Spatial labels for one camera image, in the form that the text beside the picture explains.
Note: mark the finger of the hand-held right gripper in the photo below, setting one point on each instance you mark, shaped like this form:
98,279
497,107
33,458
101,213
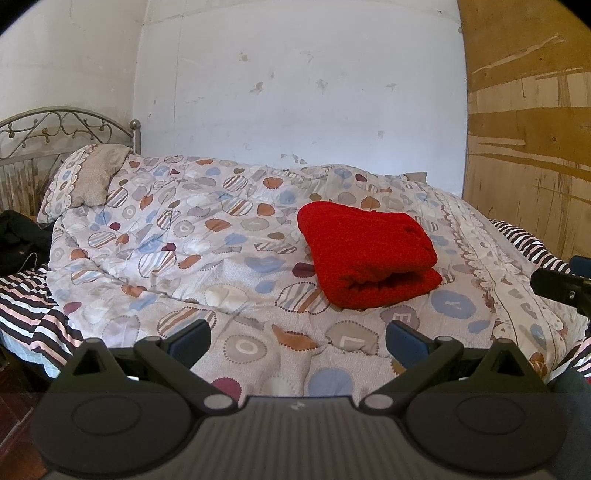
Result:
558,286
581,266

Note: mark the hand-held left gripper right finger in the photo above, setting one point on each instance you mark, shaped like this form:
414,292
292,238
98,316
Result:
406,344

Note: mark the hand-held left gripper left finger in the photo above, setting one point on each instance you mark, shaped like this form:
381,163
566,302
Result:
191,340

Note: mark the red knit sweater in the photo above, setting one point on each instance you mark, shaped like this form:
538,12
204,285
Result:
369,249

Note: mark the patterned duvet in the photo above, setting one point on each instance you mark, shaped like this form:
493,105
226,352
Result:
184,240

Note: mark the dark grey cloth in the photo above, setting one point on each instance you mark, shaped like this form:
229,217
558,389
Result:
575,392

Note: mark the plywood panel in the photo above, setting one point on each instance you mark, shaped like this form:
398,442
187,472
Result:
521,138

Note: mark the beige cloth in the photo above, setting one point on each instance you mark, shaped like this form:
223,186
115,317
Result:
414,177

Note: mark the striped bed sheet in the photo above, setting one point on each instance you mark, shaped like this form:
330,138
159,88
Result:
27,300

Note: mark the patterned pillow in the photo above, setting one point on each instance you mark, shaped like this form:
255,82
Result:
92,175

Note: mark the black jacket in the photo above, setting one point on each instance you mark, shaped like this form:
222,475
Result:
18,240

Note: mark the metal bed headboard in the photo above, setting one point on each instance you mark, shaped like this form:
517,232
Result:
135,134

